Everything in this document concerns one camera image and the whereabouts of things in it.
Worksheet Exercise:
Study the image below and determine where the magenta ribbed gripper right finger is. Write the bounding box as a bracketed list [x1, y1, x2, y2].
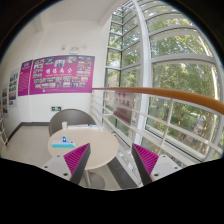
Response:
[131, 143, 183, 186]

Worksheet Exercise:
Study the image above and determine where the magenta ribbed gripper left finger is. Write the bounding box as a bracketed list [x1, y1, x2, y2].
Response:
[42, 143, 92, 186]

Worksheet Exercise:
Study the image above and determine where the blue white charger plug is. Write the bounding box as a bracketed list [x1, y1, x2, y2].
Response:
[62, 136, 67, 143]

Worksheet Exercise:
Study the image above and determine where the white power strip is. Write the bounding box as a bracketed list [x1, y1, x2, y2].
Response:
[51, 140, 76, 148]

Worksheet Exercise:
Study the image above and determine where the round beige table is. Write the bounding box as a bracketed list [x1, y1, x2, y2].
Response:
[47, 127, 120, 188]

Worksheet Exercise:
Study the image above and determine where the white cup on table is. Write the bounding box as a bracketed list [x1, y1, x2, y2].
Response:
[62, 121, 68, 130]

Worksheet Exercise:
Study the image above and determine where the wooden handrail with white railing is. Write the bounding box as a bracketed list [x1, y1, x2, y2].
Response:
[91, 87, 224, 167]

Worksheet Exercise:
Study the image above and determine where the grey curved chair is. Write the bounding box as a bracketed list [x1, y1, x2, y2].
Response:
[49, 109, 95, 136]

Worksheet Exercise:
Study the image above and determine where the green exit sign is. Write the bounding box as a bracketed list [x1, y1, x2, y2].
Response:
[51, 106, 61, 112]

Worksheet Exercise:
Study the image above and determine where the red notice sign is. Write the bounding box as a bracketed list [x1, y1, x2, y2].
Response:
[113, 91, 134, 124]

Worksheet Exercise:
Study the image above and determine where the large magenta wall poster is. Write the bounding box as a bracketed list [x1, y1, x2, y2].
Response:
[29, 55, 95, 95]

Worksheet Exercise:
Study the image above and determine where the narrow magenta wall poster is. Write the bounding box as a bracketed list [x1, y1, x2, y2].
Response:
[18, 60, 33, 96]

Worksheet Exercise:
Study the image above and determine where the photo board on wall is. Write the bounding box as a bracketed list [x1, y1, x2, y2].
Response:
[8, 70, 19, 107]

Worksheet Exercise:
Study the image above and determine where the white framed window wall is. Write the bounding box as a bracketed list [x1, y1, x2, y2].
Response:
[105, 0, 224, 161]

